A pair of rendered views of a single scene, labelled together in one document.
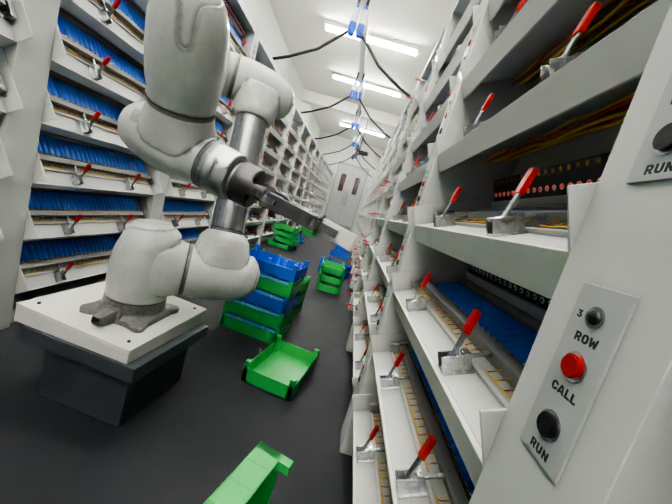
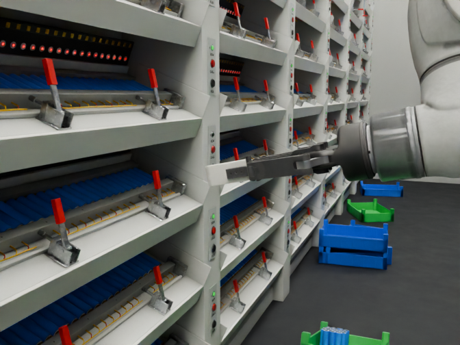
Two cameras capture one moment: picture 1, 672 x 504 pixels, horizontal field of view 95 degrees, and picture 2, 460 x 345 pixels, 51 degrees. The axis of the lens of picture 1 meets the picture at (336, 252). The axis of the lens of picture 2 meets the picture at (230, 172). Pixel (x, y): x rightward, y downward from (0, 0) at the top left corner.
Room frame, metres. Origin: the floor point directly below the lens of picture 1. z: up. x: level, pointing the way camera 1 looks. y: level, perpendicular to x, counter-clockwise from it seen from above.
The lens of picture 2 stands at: (1.19, 0.25, 0.76)
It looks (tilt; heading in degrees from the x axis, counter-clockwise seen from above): 9 degrees down; 200
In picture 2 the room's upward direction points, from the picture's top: straight up
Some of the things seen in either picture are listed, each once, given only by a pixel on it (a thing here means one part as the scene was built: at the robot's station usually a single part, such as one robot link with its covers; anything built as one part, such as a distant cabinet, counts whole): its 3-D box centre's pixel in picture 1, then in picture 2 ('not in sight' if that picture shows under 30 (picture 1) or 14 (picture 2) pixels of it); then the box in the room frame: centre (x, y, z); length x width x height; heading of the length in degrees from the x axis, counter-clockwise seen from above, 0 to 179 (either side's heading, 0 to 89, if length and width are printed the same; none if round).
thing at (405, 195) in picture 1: (414, 197); not in sight; (1.59, -0.30, 0.86); 0.20 x 0.09 x 1.73; 89
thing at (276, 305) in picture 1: (265, 292); not in sight; (1.49, 0.28, 0.20); 0.30 x 0.20 x 0.08; 81
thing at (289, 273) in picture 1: (274, 261); not in sight; (1.49, 0.28, 0.36); 0.30 x 0.20 x 0.08; 81
